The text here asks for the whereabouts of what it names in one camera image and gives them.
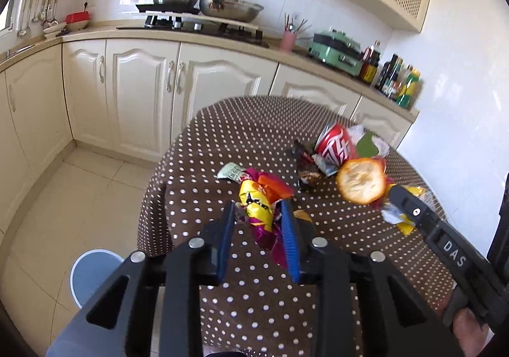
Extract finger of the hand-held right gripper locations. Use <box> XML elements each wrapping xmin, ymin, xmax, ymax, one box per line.
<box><xmin>387</xmin><ymin>184</ymin><xmax>438</xmax><ymax>236</ymax></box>

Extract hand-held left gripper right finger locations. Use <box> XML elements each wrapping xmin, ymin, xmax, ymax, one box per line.
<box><xmin>278</xmin><ymin>199</ymin><xmax>466</xmax><ymax>357</ymax></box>

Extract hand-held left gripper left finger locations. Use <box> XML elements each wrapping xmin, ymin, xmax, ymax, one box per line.
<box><xmin>45</xmin><ymin>201</ymin><xmax>239</xmax><ymax>357</ymax></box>

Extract colourful snack wrapper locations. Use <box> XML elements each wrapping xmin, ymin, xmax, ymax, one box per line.
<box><xmin>238</xmin><ymin>168</ymin><xmax>297</xmax><ymax>268</ymax></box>

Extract red soda can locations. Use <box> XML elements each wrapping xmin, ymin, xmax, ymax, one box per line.
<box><xmin>314</xmin><ymin>123</ymin><xmax>359</xmax><ymax>169</ymax></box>

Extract blue trash bin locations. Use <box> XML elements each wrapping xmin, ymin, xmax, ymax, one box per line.
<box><xmin>70</xmin><ymin>249</ymin><xmax>126</xmax><ymax>309</ymax></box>

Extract person's right hand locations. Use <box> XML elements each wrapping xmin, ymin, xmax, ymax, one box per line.
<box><xmin>451</xmin><ymin>307</ymin><xmax>492</xmax><ymax>357</ymax></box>

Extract yellow crumpled wrapper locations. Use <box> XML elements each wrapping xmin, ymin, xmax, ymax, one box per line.
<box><xmin>380</xmin><ymin>184</ymin><xmax>428</xmax><ymax>236</ymax></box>

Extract brown candy wrapper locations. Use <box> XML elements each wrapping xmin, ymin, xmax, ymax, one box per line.
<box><xmin>298</xmin><ymin>170</ymin><xmax>323</xmax><ymax>186</ymax></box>

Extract green and white paper scrap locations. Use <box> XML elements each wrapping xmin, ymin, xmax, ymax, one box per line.
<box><xmin>217</xmin><ymin>163</ymin><xmax>247</xmax><ymax>183</ymax></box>

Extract green and white wrapper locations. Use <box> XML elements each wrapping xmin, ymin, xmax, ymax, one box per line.
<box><xmin>348</xmin><ymin>124</ymin><xmax>392</xmax><ymax>161</ymax></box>

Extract silver plastic wrapper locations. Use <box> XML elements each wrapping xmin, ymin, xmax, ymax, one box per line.
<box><xmin>312</xmin><ymin>154</ymin><xmax>340</xmax><ymax>177</ymax></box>

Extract dark candy wrapper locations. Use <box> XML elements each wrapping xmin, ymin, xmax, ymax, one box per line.
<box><xmin>292</xmin><ymin>140</ymin><xmax>317</xmax><ymax>163</ymax></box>

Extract brown polka dot tablecloth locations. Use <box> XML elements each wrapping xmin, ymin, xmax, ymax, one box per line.
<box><xmin>135</xmin><ymin>95</ymin><xmax>458</xmax><ymax>357</ymax></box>

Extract green bottle yellow cap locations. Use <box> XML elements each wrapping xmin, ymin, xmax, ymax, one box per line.
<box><xmin>398</xmin><ymin>68</ymin><xmax>422</xmax><ymax>109</ymax></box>

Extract dark glass bottle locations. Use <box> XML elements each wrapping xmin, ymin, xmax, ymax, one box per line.
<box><xmin>376</xmin><ymin>54</ymin><xmax>399</xmax><ymax>92</ymax></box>

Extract soy sauce bottle red cap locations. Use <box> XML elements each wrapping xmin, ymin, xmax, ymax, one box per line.
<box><xmin>359</xmin><ymin>41</ymin><xmax>381</xmax><ymax>83</ymax></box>

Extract cream base cabinets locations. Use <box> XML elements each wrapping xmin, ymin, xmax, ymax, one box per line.
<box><xmin>0</xmin><ymin>37</ymin><xmax>414</xmax><ymax>238</ymax></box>

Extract green electric grill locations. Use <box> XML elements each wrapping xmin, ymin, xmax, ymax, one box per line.
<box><xmin>308</xmin><ymin>29</ymin><xmax>364</xmax><ymax>70</ymax></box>

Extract pink utensil holder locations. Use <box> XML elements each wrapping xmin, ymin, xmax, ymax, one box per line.
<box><xmin>280</xmin><ymin>31</ymin><xmax>298</xmax><ymax>52</ymax></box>

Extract black gas stove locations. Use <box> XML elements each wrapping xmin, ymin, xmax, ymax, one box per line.
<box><xmin>116</xmin><ymin>11</ymin><xmax>270</xmax><ymax>48</ymax></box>

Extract steel wok with lid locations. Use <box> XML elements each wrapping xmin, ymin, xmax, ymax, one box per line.
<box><xmin>195</xmin><ymin>0</ymin><xmax>265</xmax><ymax>23</ymax></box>

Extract black induction cooker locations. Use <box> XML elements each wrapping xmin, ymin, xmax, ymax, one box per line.
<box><xmin>136</xmin><ymin>3</ymin><xmax>201</xmax><ymax>16</ymax></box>

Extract white dish stack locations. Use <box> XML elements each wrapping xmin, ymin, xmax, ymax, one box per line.
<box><xmin>42</xmin><ymin>22</ymin><xmax>67</xmax><ymax>39</ymax></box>

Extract row of hanging metal ladles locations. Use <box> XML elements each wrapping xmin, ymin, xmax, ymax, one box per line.
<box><xmin>17</xmin><ymin>0</ymin><xmax>60</xmax><ymax>38</ymax></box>

